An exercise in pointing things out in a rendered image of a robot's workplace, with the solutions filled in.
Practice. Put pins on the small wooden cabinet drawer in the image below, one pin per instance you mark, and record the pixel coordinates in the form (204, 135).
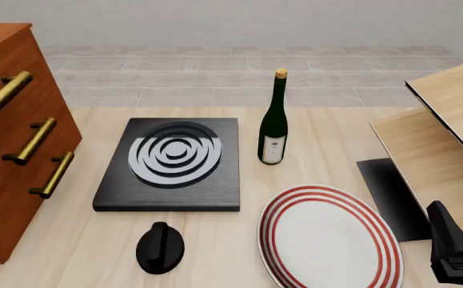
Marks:
(27, 216)

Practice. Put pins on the flat black stove plate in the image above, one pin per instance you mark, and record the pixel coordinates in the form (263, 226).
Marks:
(215, 186)

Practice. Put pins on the large wooden cabinet drawer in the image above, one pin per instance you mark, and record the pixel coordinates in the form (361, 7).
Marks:
(23, 54)

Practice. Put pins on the dark green wine bottle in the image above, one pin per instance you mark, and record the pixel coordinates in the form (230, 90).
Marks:
(273, 126)

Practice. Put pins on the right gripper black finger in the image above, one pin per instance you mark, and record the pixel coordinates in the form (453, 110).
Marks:
(449, 237)

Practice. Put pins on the round black stove knob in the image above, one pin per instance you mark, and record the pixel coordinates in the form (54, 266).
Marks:
(160, 249)

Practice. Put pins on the middle-sized wooden cabinet drawer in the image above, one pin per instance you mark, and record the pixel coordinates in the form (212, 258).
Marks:
(45, 102)

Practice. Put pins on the pale wooden rack black base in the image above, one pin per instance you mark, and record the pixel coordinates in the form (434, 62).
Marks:
(427, 156)

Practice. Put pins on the white plate with red rings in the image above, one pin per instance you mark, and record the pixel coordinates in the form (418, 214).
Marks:
(327, 240)

